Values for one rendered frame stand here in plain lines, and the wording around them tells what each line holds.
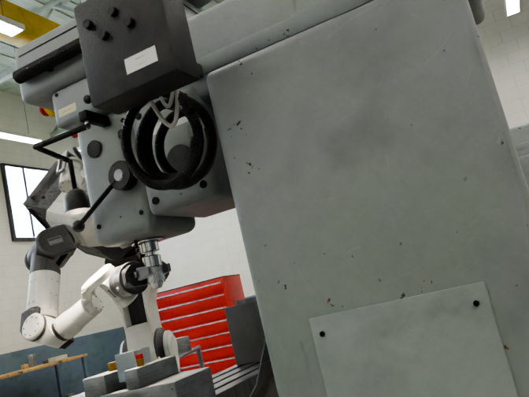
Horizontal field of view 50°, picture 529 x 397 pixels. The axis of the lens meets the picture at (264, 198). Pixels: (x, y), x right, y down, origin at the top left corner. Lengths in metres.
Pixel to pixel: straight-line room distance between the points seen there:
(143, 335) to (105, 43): 1.28
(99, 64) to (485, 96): 0.68
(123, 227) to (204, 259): 10.54
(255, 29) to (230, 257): 10.44
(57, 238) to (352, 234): 1.13
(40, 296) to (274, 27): 1.05
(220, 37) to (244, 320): 0.93
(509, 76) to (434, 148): 9.56
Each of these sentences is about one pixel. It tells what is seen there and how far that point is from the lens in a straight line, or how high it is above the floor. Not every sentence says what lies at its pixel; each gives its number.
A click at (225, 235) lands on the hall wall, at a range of 11.64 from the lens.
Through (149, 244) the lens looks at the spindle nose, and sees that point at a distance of 1.44.
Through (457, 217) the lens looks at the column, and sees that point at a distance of 0.95.
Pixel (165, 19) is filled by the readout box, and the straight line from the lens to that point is 1.06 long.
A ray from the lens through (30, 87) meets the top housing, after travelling 1.60.
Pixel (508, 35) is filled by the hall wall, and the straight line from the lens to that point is 10.71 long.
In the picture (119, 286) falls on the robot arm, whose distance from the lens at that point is 1.54.
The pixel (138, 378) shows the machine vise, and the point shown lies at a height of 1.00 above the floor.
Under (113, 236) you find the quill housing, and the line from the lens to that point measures 1.41.
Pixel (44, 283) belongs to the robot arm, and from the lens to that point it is 1.83.
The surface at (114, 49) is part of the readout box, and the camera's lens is 1.11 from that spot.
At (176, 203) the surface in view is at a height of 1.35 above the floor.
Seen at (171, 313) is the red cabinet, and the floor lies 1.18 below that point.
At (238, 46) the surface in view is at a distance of 1.27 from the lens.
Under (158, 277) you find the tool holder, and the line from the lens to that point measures 1.43.
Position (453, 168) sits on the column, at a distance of 0.95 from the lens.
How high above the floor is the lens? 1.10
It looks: 10 degrees up
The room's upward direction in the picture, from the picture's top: 13 degrees counter-clockwise
